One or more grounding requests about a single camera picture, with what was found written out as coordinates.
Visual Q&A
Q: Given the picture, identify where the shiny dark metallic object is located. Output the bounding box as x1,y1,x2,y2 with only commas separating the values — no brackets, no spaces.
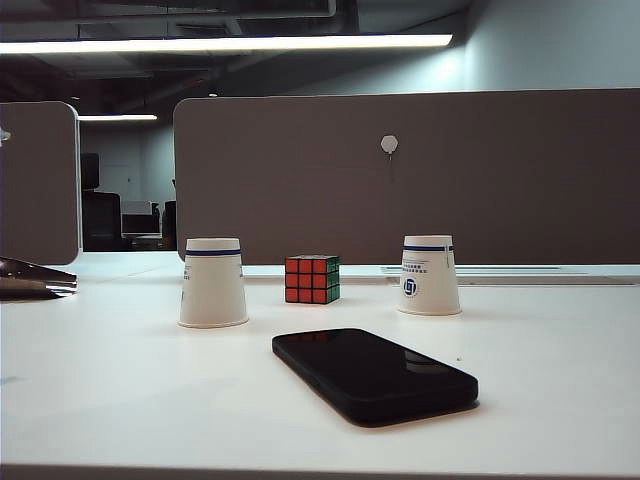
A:
0,255,79,302

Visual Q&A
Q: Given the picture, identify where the long ceiling light strip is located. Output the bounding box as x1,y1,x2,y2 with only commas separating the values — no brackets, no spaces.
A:
0,33,455,55

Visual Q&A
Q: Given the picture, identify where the short ceiling light strip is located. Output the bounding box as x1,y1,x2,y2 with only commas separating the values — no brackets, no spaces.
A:
77,114,159,122

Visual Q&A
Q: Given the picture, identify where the black smartphone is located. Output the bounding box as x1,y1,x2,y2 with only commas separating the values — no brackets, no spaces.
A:
271,327,480,428

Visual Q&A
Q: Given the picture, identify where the narrow brown desk divider panel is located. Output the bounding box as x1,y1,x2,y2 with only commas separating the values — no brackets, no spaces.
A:
0,101,81,266

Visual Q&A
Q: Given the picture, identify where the Rubik's cube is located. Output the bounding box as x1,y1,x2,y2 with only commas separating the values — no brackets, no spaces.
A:
284,254,342,305

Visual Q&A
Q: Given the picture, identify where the white paper cup blue stripe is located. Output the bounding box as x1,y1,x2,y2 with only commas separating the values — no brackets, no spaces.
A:
397,234,463,317
177,237,250,330

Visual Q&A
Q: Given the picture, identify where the white adhesive hook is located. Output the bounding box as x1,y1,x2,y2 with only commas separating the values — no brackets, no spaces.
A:
380,133,400,164

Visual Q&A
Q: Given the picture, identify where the black office chair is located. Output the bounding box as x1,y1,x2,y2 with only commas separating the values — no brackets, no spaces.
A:
81,152,124,252

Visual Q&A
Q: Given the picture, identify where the desk cable tray flap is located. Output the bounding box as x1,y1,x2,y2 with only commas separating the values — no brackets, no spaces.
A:
378,264,637,287

